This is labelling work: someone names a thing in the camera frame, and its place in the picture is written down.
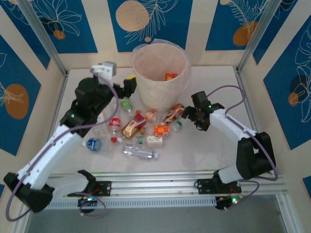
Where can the yellow orange label bottle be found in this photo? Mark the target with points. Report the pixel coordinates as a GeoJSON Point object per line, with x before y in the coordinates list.
{"type": "Point", "coordinates": [170, 76]}

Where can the blue label white cap bottle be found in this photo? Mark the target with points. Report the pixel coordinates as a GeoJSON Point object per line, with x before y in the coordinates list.
{"type": "Point", "coordinates": [93, 144]}

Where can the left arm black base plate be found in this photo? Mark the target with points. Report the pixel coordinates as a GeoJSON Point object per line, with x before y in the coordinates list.
{"type": "Point", "coordinates": [104, 188]}

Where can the white label green cap bottle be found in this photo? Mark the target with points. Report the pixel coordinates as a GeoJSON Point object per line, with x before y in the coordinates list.
{"type": "Point", "coordinates": [154, 139]}

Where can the cream round waste bin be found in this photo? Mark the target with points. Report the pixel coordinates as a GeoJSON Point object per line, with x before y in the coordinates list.
{"type": "Point", "coordinates": [158, 97]}

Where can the orange label juice bottle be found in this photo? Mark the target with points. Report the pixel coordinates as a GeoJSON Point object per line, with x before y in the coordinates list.
{"type": "Point", "coordinates": [161, 129]}

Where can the aluminium lower frame bar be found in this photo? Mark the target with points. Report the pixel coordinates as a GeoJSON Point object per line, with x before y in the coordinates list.
{"type": "Point", "coordinates": [20, 225]}
{"type": "Point", "coordinates": [284, 213]}

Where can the translucent plastic bin liner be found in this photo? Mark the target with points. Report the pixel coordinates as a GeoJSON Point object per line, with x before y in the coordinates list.
{"type": "Point", "coordinates": [150, 63]}

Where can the green label clear bottle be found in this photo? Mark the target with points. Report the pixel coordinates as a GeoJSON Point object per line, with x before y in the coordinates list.
{"type": "Point", "coordinates": [126, 104]}

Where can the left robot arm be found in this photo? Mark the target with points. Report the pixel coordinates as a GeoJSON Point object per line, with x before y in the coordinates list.
{"type": "Point", "coordinates": [48, 155]}

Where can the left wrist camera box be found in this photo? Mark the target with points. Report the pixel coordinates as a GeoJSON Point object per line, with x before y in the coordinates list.
{"type": "Point", "coordinates": [105, 69]}

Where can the small clear green cap bottle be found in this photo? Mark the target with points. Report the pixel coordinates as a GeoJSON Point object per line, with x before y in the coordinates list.
{"type": "Point", "coordinates": [178, 125]}

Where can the red cola label bottle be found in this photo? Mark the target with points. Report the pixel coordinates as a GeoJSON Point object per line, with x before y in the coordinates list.
{"type": "Point", "coordinates": [114, 122]}

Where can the orange cap orange label bottle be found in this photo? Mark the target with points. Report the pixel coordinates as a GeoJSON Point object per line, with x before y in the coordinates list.
{"type": "Point", "coordinates": [150, 116]}

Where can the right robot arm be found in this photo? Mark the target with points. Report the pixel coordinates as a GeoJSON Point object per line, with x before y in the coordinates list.
{"type": "Point", "coordinates": [230, 123]}

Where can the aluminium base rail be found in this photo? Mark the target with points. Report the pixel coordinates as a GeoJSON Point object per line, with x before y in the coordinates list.
{"type": "Point", "coordinates": [155, 184]}

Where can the copper foil packet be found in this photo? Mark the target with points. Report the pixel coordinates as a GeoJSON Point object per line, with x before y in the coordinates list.
{"type": "Point", "coordinates": [173, 112]}

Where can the aluminium frame post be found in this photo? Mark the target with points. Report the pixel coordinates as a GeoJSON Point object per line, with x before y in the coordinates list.
{"type": "Point", "coordinates": [41, 34]}
{"type": "Point", "coordinates": [257, 34]}

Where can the aluminium side rail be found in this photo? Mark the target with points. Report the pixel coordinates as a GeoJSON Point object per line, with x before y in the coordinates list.
{"type": "Point", "coordinates": [240, 80]}
{"type": "Point", "coordinates": [59, 97]}

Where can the crushed clear water bottle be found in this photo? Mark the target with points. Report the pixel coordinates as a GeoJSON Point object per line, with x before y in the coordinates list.
{"type": "Point", "coordinates": [138, 151]}

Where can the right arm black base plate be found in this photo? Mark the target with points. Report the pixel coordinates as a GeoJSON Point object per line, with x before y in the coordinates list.
{"type": "Point", "coordinates": [206, 185]}

